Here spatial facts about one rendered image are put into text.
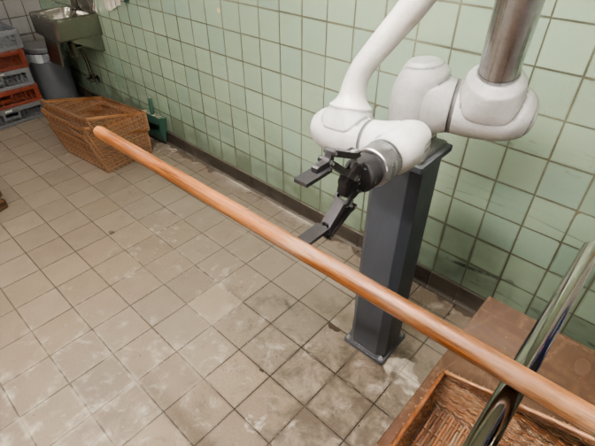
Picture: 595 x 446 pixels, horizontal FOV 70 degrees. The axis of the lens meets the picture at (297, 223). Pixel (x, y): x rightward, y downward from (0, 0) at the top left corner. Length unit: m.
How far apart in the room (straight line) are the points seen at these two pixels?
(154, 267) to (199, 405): 0.89
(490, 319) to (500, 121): 0.62
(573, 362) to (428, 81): 0.90
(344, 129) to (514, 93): 0.46
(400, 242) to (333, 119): 0.64
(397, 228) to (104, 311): 1.52
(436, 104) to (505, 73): 0.19
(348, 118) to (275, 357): 1.28
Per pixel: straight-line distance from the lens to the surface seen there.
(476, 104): 1.25
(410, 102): 1.30
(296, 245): 0.68
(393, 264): 1.59
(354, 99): 1.02
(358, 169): 0.85
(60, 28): 3.98
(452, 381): 1.15
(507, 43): 1.16
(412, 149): 0.95
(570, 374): 1.48
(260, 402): 1.89
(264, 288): 2.27
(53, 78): 4.69
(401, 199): 1.42
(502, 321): 1.52
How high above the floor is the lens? 1.65
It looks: 38 degrees down
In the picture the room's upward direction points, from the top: straight up
